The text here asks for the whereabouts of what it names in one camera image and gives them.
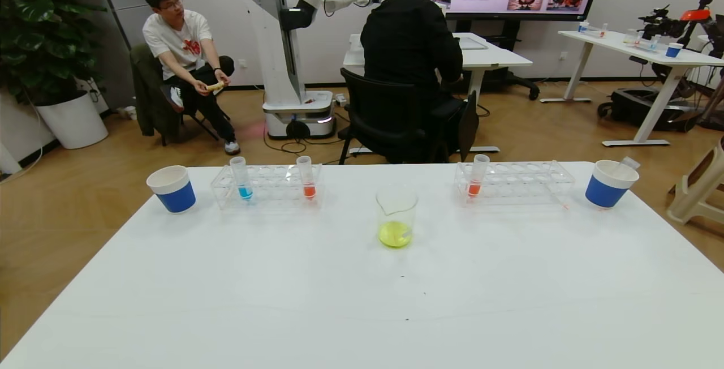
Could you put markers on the blue pigment test tube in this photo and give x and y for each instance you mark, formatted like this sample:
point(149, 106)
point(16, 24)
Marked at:
point(244, 191)

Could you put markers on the yellow pigment test tube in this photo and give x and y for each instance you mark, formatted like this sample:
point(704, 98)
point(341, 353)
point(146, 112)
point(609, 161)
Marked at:
point(629, 163)

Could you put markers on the orange pigment test tube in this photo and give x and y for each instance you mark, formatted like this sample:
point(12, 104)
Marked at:
point(309, 190)
point(474, 188)

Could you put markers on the clear glass beaker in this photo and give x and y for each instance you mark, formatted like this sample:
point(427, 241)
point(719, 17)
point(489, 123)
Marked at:
point(395, 234)

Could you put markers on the clear acrylic test tube rack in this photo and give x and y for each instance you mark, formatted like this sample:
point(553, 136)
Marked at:
point(509, 185)
point(274, 188)

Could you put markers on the black office chair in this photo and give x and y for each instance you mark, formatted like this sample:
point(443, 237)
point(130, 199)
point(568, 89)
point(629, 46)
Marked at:
point(384, 108)

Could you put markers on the person in black clothes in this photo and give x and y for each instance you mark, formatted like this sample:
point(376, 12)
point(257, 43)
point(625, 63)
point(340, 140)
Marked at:
point(407, 41)

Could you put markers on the white humanoid robot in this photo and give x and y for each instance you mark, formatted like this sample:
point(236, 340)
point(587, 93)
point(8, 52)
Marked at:
point(277, 46)

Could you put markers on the black folding chair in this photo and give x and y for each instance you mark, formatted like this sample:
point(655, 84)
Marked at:
point(203, 127)

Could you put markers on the grey flat tray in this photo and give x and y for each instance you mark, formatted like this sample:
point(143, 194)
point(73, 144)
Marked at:
point(475, 44)

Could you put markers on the small yellow snack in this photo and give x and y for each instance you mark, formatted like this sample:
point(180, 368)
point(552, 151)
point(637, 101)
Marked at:
point(215, 86)

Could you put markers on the white standing desk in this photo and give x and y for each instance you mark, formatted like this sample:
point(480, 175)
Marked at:
point(492, 58)
point(622, 44)

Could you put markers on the black display stand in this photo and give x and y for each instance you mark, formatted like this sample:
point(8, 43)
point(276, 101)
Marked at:
point(509, 78)

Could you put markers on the blue white paper cup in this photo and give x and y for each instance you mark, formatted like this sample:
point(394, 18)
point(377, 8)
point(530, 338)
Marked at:
point(175, 196)
point(605, 191)

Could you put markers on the person in white t-shirt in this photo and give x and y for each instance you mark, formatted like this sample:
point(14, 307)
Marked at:
point(181, 41)

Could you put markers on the dark olive jacket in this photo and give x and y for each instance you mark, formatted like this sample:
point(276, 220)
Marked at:
point(148, 100)

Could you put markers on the white plant pot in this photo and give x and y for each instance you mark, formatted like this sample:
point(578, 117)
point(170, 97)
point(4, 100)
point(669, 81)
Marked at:
point(73, 123)

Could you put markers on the black mobile robot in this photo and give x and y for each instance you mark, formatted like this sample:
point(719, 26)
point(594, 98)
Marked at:
point(650, 108)

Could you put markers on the beige plastic stool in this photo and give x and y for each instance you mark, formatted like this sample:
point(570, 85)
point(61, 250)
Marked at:
point(698, 193)

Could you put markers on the green leafy plant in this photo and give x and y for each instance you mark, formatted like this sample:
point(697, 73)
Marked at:
point(39, 29)

